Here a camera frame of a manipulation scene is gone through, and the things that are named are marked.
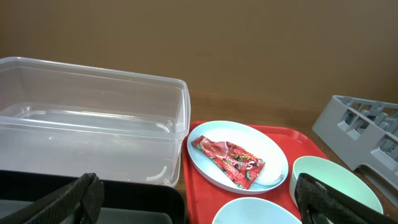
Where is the large light blue plate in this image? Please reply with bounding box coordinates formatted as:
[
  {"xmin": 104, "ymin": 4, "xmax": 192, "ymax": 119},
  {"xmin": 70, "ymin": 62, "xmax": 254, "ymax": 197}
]
[{"xmin": 187, "ymin": 121, "xmax": 289, "ymax": 195}]

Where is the red snack wrapper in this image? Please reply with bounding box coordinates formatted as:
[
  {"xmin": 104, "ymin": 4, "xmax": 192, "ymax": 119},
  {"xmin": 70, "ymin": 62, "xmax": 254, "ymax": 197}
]
[{"xmin": 192, "ymin": 136, "xmax": 266, "ymax": 190}]

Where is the grey dishwasher rack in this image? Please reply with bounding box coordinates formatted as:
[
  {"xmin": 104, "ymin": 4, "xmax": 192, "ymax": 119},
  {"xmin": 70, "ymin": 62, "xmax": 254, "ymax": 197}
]
[{"xmin": 312, "ymin": 95, "xmax": 397, "ymax": 205}]

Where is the clear plastic waste bin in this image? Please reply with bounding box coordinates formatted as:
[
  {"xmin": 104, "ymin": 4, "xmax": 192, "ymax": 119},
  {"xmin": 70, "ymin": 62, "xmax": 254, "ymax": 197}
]
[{"xmin": 1, "ymin": 57, "xmax": 190, "ymax": 187}]

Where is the red serving tray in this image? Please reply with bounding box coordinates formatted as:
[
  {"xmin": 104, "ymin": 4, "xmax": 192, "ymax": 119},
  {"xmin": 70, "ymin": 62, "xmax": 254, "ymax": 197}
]
[{"xmin": 182, "ymin": 121, "xmax": 326, "ymax": 224}]

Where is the mint green bowl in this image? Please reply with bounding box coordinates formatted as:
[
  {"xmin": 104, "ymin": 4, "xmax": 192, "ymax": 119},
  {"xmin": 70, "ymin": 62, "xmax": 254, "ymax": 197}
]
[{"xmin": 289, "ymin": 156, "xmax": 384, "ymax": 214}]

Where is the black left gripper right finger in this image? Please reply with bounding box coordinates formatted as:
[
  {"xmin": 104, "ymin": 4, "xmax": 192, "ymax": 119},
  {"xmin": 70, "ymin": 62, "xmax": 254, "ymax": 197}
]
[{"xmin": 294, "ymin": 173, "xmax": 397, "ymax": 224}]

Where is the small light blue bowl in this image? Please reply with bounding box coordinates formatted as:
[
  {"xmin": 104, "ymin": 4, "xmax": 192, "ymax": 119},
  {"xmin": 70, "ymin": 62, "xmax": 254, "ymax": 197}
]
[{"xmin": 212, "ymin": 197, "xmax": 302, "ymax": 224}]

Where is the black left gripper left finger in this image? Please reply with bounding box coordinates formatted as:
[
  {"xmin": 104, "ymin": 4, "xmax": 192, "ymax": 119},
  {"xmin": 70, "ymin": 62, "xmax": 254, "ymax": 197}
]
[{"xmin": 1, "ymin": 173, "xmax": 104, "ymax": 224}]

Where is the black waste tray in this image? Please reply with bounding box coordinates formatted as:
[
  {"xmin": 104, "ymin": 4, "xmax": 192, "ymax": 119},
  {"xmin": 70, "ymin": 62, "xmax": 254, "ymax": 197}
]
[{"xmin": 1, "ymin": 170, "xmax": 188, "ymax": 224}]

